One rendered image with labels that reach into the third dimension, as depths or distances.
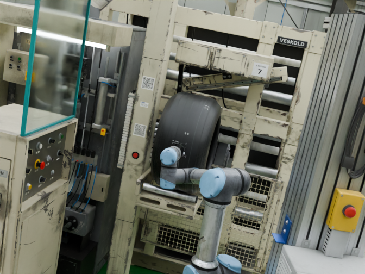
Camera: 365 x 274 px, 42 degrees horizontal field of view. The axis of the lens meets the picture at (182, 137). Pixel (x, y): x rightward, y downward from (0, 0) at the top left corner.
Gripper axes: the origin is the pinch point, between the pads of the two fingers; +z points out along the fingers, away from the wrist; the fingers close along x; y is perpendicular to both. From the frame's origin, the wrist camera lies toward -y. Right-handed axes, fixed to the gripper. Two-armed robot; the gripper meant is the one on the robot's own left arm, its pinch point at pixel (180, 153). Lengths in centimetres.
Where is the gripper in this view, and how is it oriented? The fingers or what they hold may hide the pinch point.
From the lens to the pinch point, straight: 252.2
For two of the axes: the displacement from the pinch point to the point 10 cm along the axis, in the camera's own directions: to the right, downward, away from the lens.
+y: 2.3, -9.7, -1.2
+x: -9.6, -2.5, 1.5
